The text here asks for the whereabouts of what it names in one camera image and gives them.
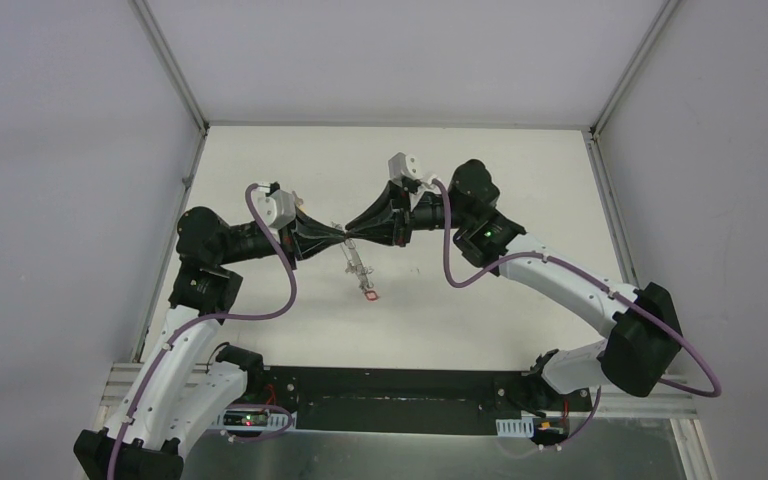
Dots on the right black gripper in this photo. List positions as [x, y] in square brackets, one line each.
[388, 220]

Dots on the red key tag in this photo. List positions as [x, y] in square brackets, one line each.
[371, 296]

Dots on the white slotted cable duct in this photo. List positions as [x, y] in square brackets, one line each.
[254, 420]

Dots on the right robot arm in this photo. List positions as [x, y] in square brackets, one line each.
[638, 327]

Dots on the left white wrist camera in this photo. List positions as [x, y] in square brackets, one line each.
[278, 206]

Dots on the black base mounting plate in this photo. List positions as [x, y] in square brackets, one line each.
[437, 402]

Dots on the aluminium frame rail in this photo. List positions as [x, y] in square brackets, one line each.
[140, 385]

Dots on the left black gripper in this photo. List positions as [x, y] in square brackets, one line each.
[293, 237]

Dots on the perforated metal ring plate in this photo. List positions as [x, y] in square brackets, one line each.
[355, 265]

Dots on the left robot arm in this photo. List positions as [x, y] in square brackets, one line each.
[158, 422]

